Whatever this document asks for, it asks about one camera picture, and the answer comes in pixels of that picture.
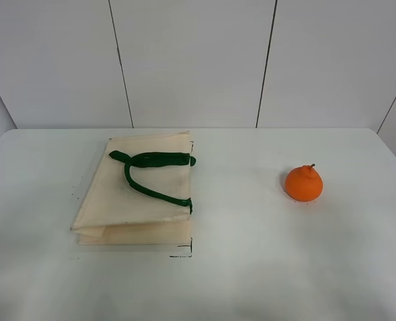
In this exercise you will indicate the cream linen bag green handles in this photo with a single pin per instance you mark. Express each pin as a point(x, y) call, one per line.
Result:
point(140, 193)

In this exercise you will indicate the orange with stem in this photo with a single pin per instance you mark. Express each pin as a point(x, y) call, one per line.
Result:
point(303, 183)

